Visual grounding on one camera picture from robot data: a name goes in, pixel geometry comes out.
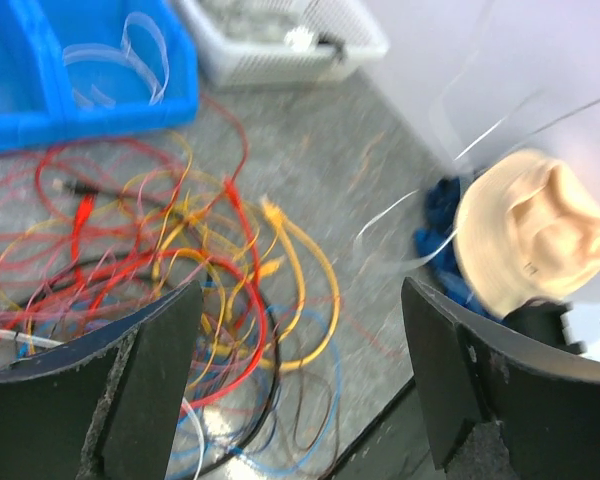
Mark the blue cloth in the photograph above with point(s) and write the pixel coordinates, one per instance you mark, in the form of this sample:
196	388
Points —
440	206

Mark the white basket with clothes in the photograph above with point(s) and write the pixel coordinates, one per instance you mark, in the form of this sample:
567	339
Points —
335	39

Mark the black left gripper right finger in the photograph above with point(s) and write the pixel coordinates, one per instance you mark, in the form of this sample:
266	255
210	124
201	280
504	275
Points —
470	370

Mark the grey adidas sweatshirt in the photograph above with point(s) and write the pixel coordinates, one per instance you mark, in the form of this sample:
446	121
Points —
250	21

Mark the beige bucket hat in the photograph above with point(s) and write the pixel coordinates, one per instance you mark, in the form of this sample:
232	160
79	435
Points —
526	228

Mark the blue divided plastic bin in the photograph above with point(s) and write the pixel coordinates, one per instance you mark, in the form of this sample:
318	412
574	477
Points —
87	69

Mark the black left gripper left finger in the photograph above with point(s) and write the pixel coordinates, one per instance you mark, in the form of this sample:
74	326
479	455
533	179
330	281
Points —
106	405

